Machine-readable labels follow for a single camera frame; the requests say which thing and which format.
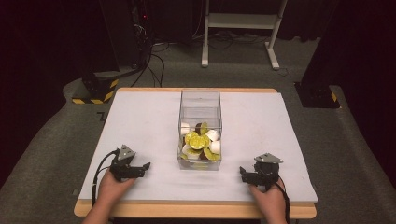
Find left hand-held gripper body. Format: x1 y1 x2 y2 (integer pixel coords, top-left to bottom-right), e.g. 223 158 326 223
109 144 139 182

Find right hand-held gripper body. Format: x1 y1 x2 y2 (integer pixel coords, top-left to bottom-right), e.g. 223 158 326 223
252 152 284 191

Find person's left hand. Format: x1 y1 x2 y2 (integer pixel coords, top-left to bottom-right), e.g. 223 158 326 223
97 169 137 207

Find person's right hand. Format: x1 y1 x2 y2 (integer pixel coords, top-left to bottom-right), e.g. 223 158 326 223
247 179 288 219

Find white foam mat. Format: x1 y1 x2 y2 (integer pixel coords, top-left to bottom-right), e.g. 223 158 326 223
78 91 319 204

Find pile of yellow-lidded white capsules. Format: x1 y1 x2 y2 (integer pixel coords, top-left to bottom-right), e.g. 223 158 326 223
179 121 222 162

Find wooden table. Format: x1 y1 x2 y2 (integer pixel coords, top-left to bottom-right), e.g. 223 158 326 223
73 87 318 220

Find clear plastic box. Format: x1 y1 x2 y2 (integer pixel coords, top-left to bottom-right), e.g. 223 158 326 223
177 89 223 172

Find black stand with striped base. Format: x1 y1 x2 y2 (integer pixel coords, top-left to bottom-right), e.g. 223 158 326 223
71 0 120 105

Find black stand with dark base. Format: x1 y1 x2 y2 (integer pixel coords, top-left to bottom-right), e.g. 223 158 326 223
293 0 342 109

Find dark computer tower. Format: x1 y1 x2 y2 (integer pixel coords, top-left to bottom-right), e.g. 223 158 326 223
130 0 154 68

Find white metal stand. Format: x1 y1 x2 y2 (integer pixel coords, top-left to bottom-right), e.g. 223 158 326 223
200 0 290 71

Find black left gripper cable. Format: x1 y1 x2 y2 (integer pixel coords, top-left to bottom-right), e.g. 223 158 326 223
91 148 121 207

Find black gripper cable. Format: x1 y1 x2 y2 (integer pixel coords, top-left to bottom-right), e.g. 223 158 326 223
274 175 291 224
91 148 121 207

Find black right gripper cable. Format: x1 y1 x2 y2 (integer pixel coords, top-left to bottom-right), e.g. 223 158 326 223
274 175 291 224

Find black floor cables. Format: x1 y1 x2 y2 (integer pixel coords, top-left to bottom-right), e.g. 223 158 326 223
130 40 171 89

